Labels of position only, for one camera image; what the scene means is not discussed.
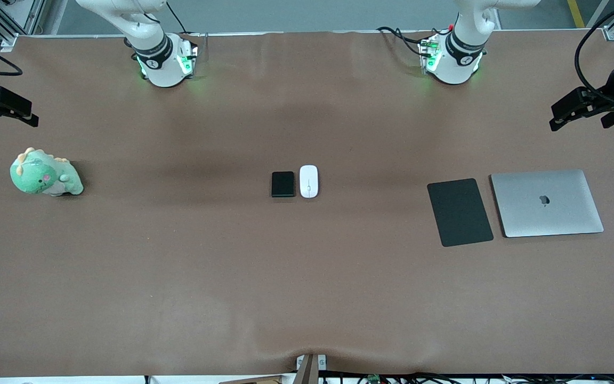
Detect white computer mouse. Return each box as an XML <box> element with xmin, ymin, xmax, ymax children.
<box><xmin>300</xmin><ymin>165</ymin><xmax>319</xmax><ymax>199</ymax></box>

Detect small dark phone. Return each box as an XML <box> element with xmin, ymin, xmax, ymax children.
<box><xmin>271</xmin><ymin>171</ymin><xmax>296</xmax><ymax>198</ymax></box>

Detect black mouse pad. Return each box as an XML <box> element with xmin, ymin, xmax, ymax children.
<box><xmin>427</xmin><ymin>178</ymin><xmax>494</xmax><ymax>247</ymax></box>

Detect green dinosaur plush toy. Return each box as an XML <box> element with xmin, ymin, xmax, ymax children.
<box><xmin>10</xmin><ymin>147</ymin><xmax>84</xmax><ymax>197</ymax></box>

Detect silver closed laptop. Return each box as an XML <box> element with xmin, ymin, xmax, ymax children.
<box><xmin>490</xmin><ymin>169</ymin><xmax>604</xmax><ymax>238</ymax></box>

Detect brown table cover cloth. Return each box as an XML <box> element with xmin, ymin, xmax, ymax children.
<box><xmin>0</xmin><ymin>29</ymin><xmax>614</xmax><ymax>377</ymax></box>

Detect brown wooden board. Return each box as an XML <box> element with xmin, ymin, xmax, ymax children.
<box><xmin>219</xmin><ymin>375</ymin><xmax>282</xmax><ymax>384</ymax></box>

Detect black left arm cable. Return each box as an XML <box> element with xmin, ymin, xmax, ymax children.
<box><xmin>575</xmin><ymin>0</ymin><xmax>614</xmax><ymax>105</ymax></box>

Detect black right base cable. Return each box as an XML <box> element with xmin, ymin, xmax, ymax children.
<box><xmin>166</xmin><ymin>0</ymin><xmax>189</xmax><ymax>35</ymax></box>

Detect black left base cables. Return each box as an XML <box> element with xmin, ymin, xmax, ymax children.
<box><xmin>376</xmin><ymin>26</ymin><xmax>430</xmax><ymax>58</ymax></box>

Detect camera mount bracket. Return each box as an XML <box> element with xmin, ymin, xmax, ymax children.
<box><xmin>296</xmin><ymin>353</ymin><xmax>328</xmax><ymax>384</ymax></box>

